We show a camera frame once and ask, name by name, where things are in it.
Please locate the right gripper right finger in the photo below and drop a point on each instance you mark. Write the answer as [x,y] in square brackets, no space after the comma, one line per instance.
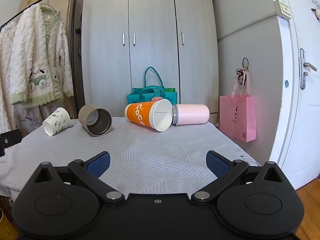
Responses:
[227,173]

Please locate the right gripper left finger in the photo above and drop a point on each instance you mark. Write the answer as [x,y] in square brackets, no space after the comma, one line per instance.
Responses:
[88,173]

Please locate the pink tumbler grey lid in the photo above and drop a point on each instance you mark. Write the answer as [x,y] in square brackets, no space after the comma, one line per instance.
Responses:
[189,114]

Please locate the beige steel-lined cup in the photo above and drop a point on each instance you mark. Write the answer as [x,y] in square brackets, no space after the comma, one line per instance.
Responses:
[96,121]

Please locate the white green-print paper cup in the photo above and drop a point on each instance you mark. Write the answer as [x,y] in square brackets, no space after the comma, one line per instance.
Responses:
[56,122]

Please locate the orange coco paper cup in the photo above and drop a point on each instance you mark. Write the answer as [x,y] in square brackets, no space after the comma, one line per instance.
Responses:
[157,115]

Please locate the pink paper gift bag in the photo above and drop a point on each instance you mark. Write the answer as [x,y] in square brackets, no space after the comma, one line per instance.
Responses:
[237,113]

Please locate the white patterned tablecloth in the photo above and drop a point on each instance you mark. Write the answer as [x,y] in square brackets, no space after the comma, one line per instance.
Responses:
[142,160]

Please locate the white door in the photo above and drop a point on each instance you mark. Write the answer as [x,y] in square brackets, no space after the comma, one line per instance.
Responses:
[300,158]

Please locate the white fluffy green-trim cardigan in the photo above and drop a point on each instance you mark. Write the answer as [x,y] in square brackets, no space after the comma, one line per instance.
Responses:
[35,63]

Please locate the teal felt handbag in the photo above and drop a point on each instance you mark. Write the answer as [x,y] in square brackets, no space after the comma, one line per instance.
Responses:
[147,93]

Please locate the black clothes rack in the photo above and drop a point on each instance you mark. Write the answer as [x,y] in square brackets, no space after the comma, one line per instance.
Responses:
[71,13]

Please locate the grey three-door wardrobe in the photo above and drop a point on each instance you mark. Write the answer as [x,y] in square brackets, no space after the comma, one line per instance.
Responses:
[128,44]

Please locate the silver door handle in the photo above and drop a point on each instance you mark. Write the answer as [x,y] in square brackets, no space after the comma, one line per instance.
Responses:
[303,68]

